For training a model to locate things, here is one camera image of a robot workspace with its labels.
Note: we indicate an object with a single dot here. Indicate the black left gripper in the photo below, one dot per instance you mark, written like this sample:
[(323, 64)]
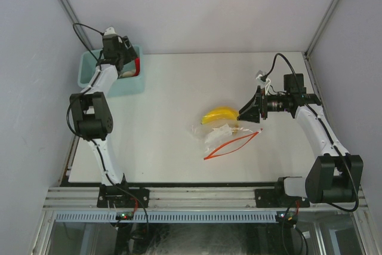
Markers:
[(130, 53)]

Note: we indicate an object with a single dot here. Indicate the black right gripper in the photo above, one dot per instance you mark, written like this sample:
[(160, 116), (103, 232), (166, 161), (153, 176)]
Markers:
[(258, 105)]

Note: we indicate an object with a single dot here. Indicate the red fake chili pepper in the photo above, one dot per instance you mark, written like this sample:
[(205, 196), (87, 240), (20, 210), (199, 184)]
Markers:
[(137, 66)]

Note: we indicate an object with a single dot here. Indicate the clear zip top bag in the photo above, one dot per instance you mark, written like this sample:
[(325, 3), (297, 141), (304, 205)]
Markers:
[(223, 137)]

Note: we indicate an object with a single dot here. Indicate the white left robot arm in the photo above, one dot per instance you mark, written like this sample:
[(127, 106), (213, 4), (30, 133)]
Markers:
[(91, 115)]

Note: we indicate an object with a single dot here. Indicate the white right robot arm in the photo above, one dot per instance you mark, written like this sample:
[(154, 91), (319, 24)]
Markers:
[(335, 175)]

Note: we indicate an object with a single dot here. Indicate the yellow fake banana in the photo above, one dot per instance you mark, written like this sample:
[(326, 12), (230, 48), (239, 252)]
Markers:
[(220, 113)]

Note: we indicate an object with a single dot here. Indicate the teal plastic bin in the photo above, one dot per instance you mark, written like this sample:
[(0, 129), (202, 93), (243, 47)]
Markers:
[(127, 85)]

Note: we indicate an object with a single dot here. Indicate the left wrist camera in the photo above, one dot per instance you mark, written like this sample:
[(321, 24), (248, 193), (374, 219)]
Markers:
[(111, 33)]

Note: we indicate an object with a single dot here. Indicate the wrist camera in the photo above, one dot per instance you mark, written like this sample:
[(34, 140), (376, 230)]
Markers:
[(263, 80), (111, 33)]

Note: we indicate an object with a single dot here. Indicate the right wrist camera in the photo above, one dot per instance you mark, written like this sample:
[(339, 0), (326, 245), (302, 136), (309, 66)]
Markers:
[(263, 80)]

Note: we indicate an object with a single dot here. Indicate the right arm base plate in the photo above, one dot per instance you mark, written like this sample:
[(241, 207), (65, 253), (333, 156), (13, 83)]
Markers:
[(269, 198)]

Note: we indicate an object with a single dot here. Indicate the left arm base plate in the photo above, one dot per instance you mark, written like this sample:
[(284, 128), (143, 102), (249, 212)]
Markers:
[(110, 196)]

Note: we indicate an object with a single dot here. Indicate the aluminium frame rail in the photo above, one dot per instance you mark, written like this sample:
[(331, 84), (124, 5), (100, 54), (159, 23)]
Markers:
[(161, 199)]

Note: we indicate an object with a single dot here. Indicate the blue slotted cable duct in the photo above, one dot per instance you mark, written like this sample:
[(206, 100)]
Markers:
[(168, 217)]

